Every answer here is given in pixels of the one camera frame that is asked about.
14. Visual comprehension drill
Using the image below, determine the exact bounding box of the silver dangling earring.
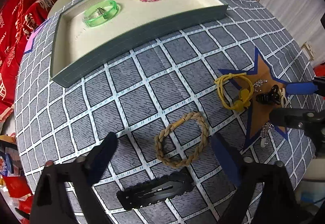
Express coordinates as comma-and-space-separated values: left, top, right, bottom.
260, 122, 274, 148

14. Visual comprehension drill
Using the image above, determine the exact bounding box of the beige jewelry tray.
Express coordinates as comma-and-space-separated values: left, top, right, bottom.
50, 0, 228, 87

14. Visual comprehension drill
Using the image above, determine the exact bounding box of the black snap hair clip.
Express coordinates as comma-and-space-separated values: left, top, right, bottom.
116, 168, 194, 210

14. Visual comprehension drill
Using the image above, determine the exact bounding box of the silver star hair clip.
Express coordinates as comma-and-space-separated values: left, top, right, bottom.
94, 7, 106, 19

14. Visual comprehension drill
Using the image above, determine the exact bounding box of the braided tan rope bracelet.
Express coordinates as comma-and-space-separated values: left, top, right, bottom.
154, 111, 210, 169

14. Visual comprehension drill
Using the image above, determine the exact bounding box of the yellow cord bracelet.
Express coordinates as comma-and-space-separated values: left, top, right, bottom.
214, 73, 255, 113

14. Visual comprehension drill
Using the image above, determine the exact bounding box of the silver chain bracelet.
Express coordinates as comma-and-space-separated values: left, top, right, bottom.
252, 79, 268, 93

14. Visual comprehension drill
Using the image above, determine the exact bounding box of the grey checkered tablecloth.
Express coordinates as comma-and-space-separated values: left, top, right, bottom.
14, 0, 315, 223

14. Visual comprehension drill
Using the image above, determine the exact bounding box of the green plastic bangle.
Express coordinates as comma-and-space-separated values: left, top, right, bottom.
83, 0, 120, 27

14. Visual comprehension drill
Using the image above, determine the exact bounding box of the black claw hair clip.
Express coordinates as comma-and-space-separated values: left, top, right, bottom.
256, 85, 281, 106

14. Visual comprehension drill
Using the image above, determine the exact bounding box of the red printed blanket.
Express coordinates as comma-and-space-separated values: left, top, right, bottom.
1, 0, 57, 122

